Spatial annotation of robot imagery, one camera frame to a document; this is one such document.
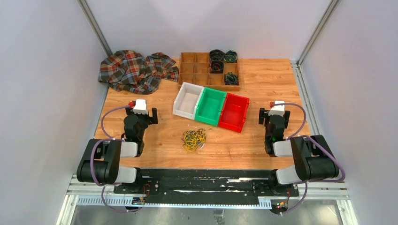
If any cable bundle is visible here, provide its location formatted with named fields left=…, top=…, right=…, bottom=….
left=181, top=127, right=207, bottom=153

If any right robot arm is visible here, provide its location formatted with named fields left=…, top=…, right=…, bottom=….
left=259, top=108, right=343, bottom=195

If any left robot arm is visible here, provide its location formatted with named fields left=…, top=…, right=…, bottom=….
left=77, top=107, right=158, bottom=194

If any red plastic bin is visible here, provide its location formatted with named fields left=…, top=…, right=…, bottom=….
left=218, top=93, right=250, bottom=133

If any white plastic bin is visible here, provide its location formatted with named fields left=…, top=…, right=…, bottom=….
left=172, top=82, right=205, bottom=120

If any rolled green tie bottom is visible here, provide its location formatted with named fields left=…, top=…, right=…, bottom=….
left=224, top=72, right=239, bottom=86

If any plaid cloth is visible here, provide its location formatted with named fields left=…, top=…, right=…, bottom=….
left=98, top=50, right=179, bottom=95

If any green plastic bin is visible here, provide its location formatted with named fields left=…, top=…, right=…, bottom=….
left=195, top=87, right=227, bottom=126

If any wooden compartment tray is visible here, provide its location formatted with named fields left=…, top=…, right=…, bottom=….
left=177, top=52, right=244, bottom=92

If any rolled dark tie middle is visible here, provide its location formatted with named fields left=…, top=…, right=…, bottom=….
left=210, top=60, right=224, bottom=74

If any rolled green tie top-right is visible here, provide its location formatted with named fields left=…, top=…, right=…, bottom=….
left=224, top=50, right=238, bottom=63

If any rolled dark tie top-left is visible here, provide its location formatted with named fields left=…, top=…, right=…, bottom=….
left=209, top=49, right=225, bottom=62

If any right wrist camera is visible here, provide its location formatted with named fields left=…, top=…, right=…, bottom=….
left=268, top=100, right=285, bottom=116

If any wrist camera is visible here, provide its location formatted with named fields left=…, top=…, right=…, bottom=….
left=268, top=100, right=285, bottom=116
left=128, top=99, right=148, bottom=115

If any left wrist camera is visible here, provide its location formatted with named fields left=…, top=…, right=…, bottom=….
left=128, top=99, right=148, bottom=115

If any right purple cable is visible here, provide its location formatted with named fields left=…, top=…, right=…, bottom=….
left=273, top=102, right=346, bottom=216

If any purple cable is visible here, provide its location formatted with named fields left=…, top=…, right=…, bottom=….
left=273, top=102, right=346, bottom=216
left=89, top=105, right=144, bottom=214

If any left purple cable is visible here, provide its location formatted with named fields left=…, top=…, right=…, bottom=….
left=89, top=105, right=144, bottom=214

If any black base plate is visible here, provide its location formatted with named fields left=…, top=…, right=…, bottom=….
left=114, top=169, right=299, bottom=206

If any aluminium rail frame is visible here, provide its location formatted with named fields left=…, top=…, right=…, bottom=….
left=57, top=178, right=357, bottom=225

